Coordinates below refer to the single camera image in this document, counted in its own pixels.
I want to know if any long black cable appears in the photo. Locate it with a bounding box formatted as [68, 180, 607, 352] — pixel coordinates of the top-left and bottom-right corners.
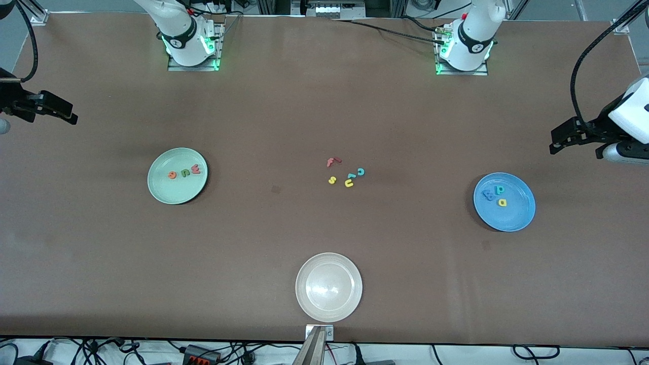
[330, 18, 447, 42]
[403, 15, 449, 34]

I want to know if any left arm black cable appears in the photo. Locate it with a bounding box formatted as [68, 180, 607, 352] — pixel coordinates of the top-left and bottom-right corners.
[570, 0, 649, 130]

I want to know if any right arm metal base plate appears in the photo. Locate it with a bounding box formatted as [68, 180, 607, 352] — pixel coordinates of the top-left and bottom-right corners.
[167, 21, 225, 72]

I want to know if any silver electronics box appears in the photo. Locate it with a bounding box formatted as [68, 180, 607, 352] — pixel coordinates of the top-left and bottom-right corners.
[303, 0, 367, 20]

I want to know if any black orange power strip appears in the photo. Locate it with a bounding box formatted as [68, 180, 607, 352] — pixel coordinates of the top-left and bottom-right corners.
[182, 344, 222, 365]

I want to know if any blue plate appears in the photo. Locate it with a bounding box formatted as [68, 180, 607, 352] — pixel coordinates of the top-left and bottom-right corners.
[473, 172, 536, 233]

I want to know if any aluminium frame post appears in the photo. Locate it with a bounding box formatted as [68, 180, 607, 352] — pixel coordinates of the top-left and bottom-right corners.
[611, 0, 649, 35]
[20, 0, 50, 26]

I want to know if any pale green plate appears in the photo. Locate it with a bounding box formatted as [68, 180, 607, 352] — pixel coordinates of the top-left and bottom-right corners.
[147, 148, 209, 205]

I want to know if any silver mounting bracket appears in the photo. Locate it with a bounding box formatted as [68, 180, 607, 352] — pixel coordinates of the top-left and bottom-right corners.
[305, 324, 335, 341]

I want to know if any looped black cable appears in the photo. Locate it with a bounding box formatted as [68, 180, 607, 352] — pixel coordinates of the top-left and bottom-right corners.
[511, 345, 561, 361]

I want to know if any grey camera mount pole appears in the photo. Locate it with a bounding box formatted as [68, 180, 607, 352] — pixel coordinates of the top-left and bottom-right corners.
[293, 327, 328, 365]

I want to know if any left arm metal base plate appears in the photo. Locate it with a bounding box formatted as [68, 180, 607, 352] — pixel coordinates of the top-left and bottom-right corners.
[435, 23, 489, 77]

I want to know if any white plate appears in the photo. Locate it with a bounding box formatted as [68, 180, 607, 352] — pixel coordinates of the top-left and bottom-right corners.
[295, 252, 364, 323]

